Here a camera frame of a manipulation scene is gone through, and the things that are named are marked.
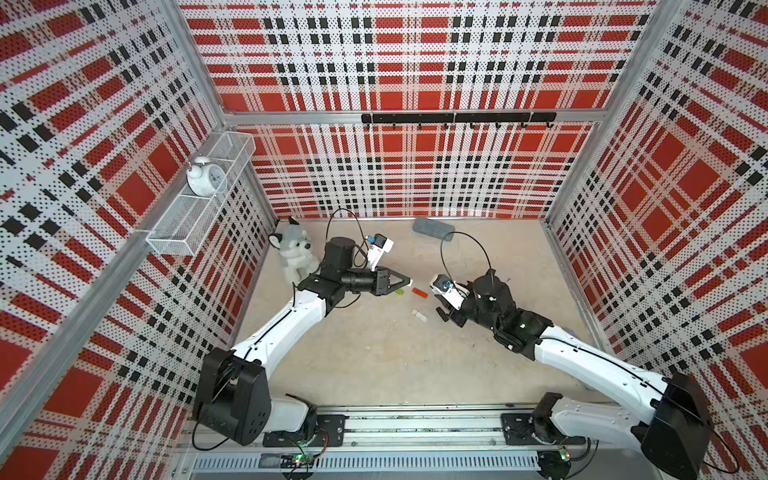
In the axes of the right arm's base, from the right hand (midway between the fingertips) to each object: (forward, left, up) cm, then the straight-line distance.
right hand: (446, 289), depth 78 cm
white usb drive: (+2, +6, -19) cm, 20 cm away
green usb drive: (+10, +13, -18) cm, 25 cm away
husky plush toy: (+17, +45, -2) cm, 48 cm away
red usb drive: (+9, +6, -16) cm, 19 cm away
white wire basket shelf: (+18, +76, +5) cm, 79 cm away
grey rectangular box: (+38, 0, -17) cm, 42 cm away
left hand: (0, +9, +4) cm, 10 cm away
